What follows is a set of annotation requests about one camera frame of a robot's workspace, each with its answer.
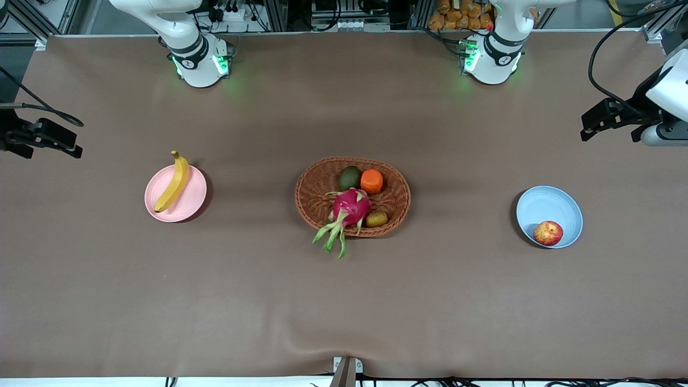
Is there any yellow banana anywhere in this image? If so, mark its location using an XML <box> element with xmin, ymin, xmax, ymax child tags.
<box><xmin>154</xmin><ymin>150</ymin><xmax>190</xmax><ymax>213</ymax></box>

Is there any red yellow apple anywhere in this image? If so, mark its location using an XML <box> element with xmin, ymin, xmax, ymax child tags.
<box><xmin>533</xmin><ymin>220</ymin><xmax>564</xmax><ymax>247</ymax></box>

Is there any light blue bowl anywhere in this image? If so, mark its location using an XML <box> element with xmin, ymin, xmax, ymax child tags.
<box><xmin>516</xmin><ymin>185</ymin><xmax>584</xmax><ymax>249</ymax></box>

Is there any pink round plate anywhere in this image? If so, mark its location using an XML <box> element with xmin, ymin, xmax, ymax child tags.
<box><xmin>144</xmin><ymin>164</ymin><xmax>207</xmax><ymax>223</ymax></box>

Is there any white power strip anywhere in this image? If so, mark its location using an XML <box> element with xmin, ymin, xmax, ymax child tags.
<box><xmin>212</xmin><ymin>0</ymin><xmax>246</xmax><ymax>23</ymax></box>

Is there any orange fruit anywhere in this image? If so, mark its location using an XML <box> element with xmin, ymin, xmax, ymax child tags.
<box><xmin>360</xmin><ymin>169</ymin><xmax>384</xmax><ymax>195</ymax></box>

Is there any brown wicker basket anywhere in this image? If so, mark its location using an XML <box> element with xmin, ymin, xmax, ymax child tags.
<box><xmin>295</xmin><ymin>156</ymin><xmax>411</xmax><ymax>238</ymax></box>

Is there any dark green avocado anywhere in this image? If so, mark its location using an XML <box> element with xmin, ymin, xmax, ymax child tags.
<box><xmin>338</xmin><ymin>166</ymin><xmax>362</xmax><ymax>191</ymax></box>

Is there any pink dragon fruit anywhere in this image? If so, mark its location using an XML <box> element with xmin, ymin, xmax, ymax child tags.
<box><xmin>312</xmin><ymin>187</ymin><xmax>372</xmax><ymax>260</ymax></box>

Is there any brown table cloth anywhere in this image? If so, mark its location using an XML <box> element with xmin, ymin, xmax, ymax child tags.
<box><xmin>0</xmin><ymin>32</ymin><xmax>688</xmax><ymax>379</ymax></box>

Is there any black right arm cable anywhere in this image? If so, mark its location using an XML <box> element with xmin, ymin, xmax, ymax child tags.
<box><xmin>0</xmin><ymin>64</ymin><xmax>85</xmax><ymax>128</ymax></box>

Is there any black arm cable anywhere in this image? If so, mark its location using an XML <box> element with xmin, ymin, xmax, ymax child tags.
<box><xmin>587</xmin><ymin>3</ymin><xmax>688</xmax><ymax>119</ymax></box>
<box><xmin>0</xmin><ymin>64</ymin><xmax>85</xmax><ymax>128</ymax></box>

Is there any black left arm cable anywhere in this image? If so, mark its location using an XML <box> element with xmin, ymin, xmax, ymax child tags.
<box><xmin>587</xmin><ymin>3</ymin><xmax>688</xmax><ymax>119</ymax></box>

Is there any aluminium frame profile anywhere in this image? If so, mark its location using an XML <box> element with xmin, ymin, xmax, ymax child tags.
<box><xmin>642</xmin><ymin>13</ymin><xmax>688</xmax><ymax>45</ymax></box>

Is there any metal bracket at table edge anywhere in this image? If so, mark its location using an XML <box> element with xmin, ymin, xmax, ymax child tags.
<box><xmin>329</xmin><ymin>356</ymin><xmax>364</xmax><ymax>387</ymax></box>

